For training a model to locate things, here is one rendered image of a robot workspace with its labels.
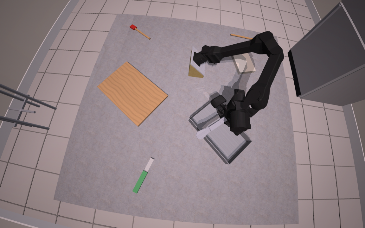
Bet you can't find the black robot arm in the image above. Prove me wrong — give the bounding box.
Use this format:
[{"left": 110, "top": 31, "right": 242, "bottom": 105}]
[{"left": 193, "top": 31, "right": 284, "bottom": 133}]

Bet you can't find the green and white flat bar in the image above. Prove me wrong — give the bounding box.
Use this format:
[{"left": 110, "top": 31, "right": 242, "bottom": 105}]
[{"left": 133, "top": 158, "right": 154, "bottom": 193}]

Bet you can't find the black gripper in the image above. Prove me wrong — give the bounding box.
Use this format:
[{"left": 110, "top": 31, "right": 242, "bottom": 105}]
[{"left": 211, "top": 95, "right": 241, "bottom": 136}]

